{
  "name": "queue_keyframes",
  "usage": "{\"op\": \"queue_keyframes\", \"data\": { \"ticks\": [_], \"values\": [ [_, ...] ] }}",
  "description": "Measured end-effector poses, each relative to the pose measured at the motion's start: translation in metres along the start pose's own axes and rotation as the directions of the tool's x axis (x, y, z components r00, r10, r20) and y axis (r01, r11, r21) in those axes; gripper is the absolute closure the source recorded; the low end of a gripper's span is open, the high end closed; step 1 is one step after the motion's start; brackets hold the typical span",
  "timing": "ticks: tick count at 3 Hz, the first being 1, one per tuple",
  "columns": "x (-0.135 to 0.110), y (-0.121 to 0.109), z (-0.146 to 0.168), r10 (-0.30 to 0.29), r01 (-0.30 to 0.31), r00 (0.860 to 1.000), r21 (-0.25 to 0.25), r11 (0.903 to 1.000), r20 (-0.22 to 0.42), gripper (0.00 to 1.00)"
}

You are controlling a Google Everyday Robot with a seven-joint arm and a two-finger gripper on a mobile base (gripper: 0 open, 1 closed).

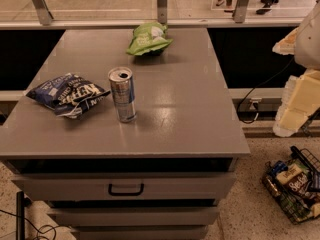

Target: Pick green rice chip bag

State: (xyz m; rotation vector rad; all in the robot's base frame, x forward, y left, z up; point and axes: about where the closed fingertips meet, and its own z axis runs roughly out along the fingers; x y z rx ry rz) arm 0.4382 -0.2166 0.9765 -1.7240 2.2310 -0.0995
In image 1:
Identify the metal railing post right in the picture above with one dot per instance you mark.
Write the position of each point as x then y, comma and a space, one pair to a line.
239, 14

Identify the grey drawer cabinet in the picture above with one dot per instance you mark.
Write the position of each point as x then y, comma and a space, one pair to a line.
183, 144

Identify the metal railing post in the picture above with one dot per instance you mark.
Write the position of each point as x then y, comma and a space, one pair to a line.
162, 11
44, 15
239, 14

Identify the metal railing post middle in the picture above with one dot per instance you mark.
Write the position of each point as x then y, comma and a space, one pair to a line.
162, 11

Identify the black drawer handle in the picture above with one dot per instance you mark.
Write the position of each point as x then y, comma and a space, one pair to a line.
125, 190

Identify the green rice chip bag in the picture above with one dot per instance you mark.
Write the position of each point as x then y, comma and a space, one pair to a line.
149, 39

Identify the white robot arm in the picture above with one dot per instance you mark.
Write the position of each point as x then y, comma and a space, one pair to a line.
307, 46

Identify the blue packet in basket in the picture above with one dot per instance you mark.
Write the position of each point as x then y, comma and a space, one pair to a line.
277, 168

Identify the black wire basket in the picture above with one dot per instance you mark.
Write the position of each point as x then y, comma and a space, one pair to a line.
297, 209

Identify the black post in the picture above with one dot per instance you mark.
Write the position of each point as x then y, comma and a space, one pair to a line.
20, 220

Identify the brown snack bag in basket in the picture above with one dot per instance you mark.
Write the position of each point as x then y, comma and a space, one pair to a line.
299, 186

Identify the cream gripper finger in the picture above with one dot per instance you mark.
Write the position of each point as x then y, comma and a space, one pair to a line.
300, 100
286, 46

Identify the cream snack bag in basket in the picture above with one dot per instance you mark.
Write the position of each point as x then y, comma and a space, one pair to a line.
285, 176

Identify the silver blue energy drink can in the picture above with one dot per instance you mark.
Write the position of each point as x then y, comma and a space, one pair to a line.
122, 89

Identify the blue kettle chip bag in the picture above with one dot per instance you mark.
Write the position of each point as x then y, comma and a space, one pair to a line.
68, 95

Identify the metal railing post left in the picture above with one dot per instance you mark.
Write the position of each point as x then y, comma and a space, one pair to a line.
44, 15

